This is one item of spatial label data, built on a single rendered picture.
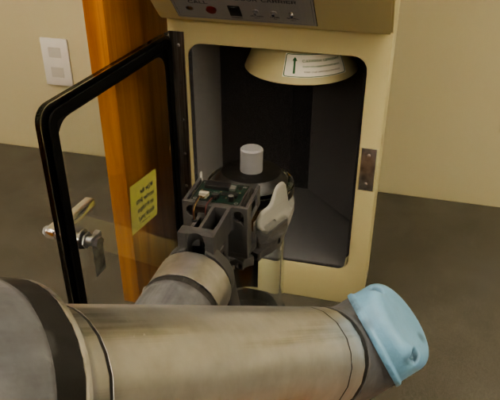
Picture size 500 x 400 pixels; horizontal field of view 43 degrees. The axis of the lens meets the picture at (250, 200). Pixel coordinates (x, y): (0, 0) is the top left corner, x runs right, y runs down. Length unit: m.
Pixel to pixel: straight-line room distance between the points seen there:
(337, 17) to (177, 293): 0.43
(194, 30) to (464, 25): 0.59
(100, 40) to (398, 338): 0.59
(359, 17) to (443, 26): 0.51
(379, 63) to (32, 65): 0.97
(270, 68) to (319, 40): 0.10
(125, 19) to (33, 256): 0.53
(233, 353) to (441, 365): 0.72
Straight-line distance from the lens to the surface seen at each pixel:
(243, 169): 0.77
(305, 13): 0.83
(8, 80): 1.69
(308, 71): 0.94
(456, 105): 1.38
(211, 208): 0.64
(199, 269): 0.58
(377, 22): 0.84
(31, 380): 0.23
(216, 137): 1.11
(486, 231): 1.36
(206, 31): 0.94
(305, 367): 0.39
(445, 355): 1.05
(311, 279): 1.09
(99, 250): 0.81
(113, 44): 0.91
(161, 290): 0.56
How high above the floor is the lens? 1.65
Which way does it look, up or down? 31 degrees down
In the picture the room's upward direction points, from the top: straight up
